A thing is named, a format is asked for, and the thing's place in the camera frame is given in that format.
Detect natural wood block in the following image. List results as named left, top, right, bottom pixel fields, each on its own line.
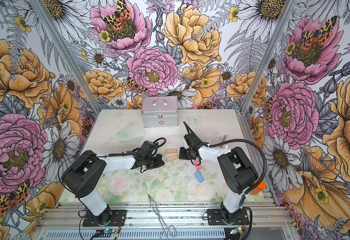
left=165, top=149, right=177, bottom=154
left=166, top=155, right=179, bottom=162

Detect pink rectangular block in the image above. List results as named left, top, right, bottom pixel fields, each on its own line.
left=193, top=160, right=201, bottom=166

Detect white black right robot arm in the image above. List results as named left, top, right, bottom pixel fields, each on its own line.
left=179, top=122, right=267, bottom=224

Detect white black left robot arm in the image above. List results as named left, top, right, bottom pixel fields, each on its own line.
left=60, top=138, right=167, bottom=226

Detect blue rectangular block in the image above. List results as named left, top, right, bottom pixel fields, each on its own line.
left=194, top=172, right=204, bottom=184

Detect small wooden stick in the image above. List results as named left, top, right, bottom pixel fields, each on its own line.
left=220, top=135, right=227, bottom=148

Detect silver aluminium case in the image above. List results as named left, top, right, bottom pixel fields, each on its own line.
left=141, top=96, right=179, bottom=128

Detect orange plastic bottle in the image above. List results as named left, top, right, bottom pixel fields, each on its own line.
left=250, top=180, right=266, bottom=195

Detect left green circuit board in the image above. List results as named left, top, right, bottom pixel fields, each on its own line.
left=94, top=229, right=119, bottom=238

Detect green circuit board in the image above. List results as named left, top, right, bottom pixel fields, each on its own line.
left=229, top=227, right=243, bottom=235
left=94, top=229, right=119, bottom=238

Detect right green circuit board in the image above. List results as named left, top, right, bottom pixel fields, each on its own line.
left=229, top=227, right=243, bottom=235

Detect aluminium rail frame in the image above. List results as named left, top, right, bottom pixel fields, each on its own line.
left=39, top=202, right=292, bottom=229

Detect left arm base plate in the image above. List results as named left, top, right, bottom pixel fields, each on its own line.
left=83, top=209, right=127, bottom=227

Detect metal wire tongs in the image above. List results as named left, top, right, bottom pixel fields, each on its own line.
left=148, top=195, right=177, bottom=240

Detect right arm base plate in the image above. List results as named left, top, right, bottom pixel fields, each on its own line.
left=206, top=209, right=250, bottom=226

